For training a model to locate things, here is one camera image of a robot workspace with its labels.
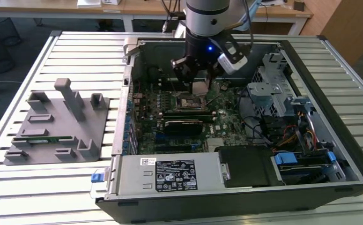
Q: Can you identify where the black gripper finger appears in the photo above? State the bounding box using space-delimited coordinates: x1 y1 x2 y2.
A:
169 55 197 85
205 64 222 87

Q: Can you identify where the small silver CPU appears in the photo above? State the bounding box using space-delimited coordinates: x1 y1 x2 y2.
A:
190 81 209 97

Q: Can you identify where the metal socket cover frame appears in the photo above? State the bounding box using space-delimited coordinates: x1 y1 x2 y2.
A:
201 92 224 110

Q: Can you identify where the CPU socket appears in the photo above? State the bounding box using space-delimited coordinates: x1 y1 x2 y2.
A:
173 91 208 112

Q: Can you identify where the black RAM slots row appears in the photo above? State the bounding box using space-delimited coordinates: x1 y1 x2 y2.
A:
161 110 216 122
156 78 184 88

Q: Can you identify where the silver metal drive cage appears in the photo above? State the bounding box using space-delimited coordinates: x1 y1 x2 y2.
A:
245 52 317 118

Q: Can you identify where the green motherboard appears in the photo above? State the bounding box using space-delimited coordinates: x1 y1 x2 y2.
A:
128 78 253 155

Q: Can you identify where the black expansion card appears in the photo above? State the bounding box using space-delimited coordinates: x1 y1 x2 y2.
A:
162 119 204 136

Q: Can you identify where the silver finned chipset heatsink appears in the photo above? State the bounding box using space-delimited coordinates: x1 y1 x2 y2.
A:
205 137 225 150

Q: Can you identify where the white box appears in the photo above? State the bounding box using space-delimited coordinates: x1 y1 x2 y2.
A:
76 0 102 9

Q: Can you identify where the black plastic air shroud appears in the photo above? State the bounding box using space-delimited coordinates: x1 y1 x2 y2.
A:
214 145 287 188

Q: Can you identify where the wooden cabinet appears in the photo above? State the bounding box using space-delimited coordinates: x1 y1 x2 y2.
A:
299 0 363 66

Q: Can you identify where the grey parts rack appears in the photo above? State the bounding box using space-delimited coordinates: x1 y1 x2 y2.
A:
2 78 110 166

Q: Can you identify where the silver power supply with label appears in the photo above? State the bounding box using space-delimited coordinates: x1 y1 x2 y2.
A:
104 152 232 196

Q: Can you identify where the green RAM stick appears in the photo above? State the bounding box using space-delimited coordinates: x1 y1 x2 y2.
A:
12 135 74 144

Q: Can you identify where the blue case latch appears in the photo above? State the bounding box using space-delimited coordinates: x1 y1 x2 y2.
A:
90 172 106 184

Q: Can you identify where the black open PC case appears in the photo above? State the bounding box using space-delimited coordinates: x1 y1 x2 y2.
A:
88 35 363 225

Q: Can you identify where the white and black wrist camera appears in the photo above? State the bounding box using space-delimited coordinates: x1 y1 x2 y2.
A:
212 35 248 75

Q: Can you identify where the thin black cable with plug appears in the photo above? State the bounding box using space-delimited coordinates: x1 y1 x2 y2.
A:
160 0 184 33

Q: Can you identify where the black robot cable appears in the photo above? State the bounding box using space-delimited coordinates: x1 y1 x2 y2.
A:
242 0 254 56

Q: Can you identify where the coloured power wire bundle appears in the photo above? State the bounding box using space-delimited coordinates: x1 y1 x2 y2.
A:
259 111 324 153

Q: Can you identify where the blue disk carrier handle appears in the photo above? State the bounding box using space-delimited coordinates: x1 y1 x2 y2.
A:
273 151 292 166

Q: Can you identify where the wooden desk with white frame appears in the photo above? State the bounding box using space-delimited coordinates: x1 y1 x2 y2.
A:
0 0 315 36

